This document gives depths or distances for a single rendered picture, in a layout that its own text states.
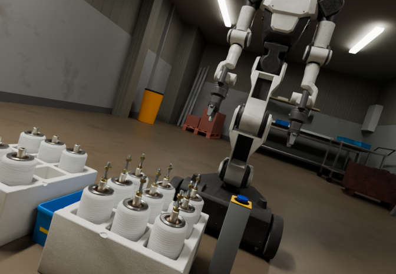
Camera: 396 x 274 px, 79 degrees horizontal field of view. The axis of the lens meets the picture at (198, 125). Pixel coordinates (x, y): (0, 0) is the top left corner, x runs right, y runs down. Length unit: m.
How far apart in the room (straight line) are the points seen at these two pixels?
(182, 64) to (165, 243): 6.53
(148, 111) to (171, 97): 1.76
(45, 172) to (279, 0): 1.39
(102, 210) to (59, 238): 0.13
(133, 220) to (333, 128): 7.43
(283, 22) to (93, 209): 1.25
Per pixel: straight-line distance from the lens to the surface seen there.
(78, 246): 0.79
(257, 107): 1.28
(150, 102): 5.32
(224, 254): 0.91
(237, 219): 0.85
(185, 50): 7.14
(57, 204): 1.03
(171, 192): 0.93
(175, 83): 6.98
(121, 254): 0.73
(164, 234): 0.69
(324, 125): 7.84
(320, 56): 1.47
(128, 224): 0.73
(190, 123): 6.46
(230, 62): 1.42
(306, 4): 1.51
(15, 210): 0.95
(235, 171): 1.39
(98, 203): 0.76
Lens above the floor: 0.56
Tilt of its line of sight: 3 degrees down
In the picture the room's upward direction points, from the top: 17 degrees clockwise
